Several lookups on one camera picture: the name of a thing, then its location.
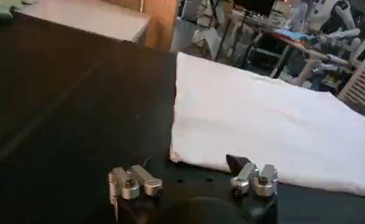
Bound black cloth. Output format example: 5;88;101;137
0;12;179;224

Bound colourful folded cloth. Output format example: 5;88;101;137
275;29;319;45

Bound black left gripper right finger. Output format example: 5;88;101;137
225;154;279;199

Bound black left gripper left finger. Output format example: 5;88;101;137
108;164;164;201

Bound wooden cabinet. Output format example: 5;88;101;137
107;0;180;51

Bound white cloth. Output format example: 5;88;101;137
169;51;365;199

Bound white humanoid robot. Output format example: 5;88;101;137
303;0;365;66

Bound cluttered desk with goods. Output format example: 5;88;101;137
171;0;350;89

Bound pale green cloth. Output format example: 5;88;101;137
0;0;34;19

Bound white slatted basket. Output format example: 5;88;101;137
337;33;365;109

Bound white desk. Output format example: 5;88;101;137
17;0;151;44

